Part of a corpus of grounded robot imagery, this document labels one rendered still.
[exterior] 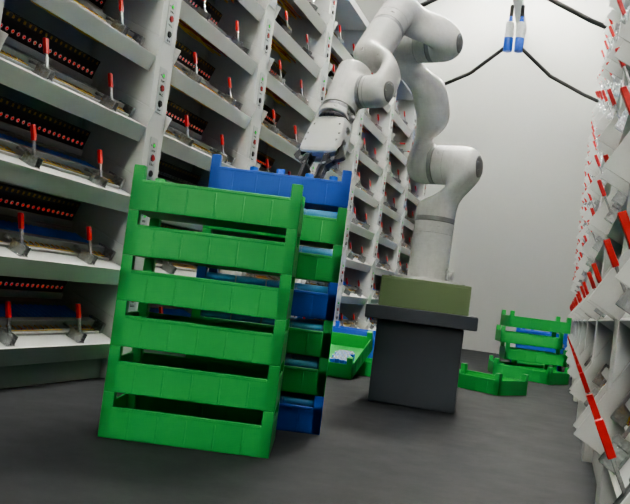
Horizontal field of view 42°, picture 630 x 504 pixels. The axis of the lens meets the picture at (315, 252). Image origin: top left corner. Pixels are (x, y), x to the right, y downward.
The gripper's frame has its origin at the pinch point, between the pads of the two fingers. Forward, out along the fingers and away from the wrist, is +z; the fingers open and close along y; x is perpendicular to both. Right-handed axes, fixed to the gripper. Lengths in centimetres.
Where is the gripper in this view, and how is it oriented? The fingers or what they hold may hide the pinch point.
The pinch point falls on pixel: (311, 174)
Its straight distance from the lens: 185.9
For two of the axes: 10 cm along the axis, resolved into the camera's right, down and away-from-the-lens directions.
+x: -3.9, -5.3, -7.5
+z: -3.4, 8.4, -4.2
